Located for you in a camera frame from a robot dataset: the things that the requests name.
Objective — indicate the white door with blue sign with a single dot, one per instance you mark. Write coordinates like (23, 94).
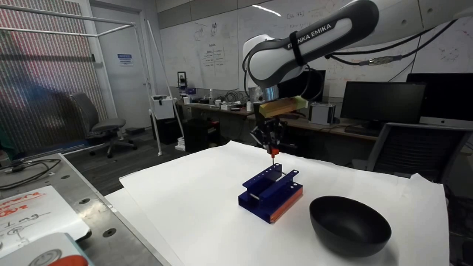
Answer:
(124, 75)

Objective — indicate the white pipe frame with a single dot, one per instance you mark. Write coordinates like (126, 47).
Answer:
(75, 24)

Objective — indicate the black mesh back chair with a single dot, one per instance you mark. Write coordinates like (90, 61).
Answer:
(415, 150)

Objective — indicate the blue tool holder orange base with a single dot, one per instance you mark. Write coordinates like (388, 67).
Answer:
(271, 194)

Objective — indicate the white paper table cover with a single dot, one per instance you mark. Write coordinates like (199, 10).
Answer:
(197, 217)

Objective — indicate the grey office chair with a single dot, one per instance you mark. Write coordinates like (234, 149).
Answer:
(97, 121)

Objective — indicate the wooden desk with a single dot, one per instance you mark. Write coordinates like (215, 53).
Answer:
(326, 128)

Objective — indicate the white cart box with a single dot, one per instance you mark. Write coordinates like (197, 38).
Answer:
(163, 107)

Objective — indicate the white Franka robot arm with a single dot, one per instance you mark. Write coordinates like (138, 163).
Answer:
(316, 42)

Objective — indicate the large black computer monitor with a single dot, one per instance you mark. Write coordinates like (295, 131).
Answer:
(444, 97)

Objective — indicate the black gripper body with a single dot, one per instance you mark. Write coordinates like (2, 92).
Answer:
(268, 131)

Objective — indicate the black bowl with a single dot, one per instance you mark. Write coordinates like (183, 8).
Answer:
(350, 227)

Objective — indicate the pad with round print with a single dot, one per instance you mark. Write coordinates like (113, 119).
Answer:
(47, 254)

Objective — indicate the white sheet with orange writing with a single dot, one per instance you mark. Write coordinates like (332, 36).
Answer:
(35, 217)

